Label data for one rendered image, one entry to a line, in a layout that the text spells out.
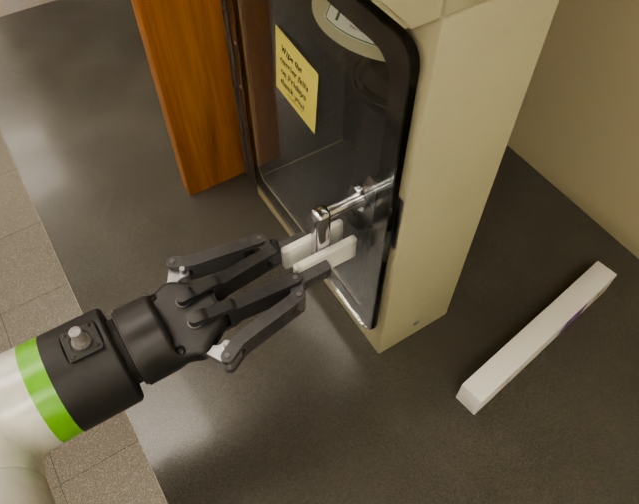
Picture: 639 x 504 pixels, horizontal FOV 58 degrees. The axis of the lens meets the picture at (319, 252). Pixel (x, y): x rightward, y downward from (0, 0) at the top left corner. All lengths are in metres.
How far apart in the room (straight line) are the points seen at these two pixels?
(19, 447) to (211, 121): 0.50
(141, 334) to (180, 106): 0.38
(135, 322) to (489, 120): 0.34
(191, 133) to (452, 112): 0.47
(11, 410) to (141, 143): 0.60
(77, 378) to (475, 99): 0.38
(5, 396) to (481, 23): 0.44
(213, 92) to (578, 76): 0.51
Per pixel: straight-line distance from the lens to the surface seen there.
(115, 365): 0.51
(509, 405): 0.76
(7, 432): 0.52
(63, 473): 1.81
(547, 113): 0.98
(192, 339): 0.53
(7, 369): 0.53
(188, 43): 0.76
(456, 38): 0.41
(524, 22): 0.46
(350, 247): 0.58
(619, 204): 0.96
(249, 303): 0.54
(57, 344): 0.52
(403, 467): 0.71
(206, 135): 0.85
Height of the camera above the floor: 1.62
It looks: 55 degrees down
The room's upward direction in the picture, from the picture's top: straight up
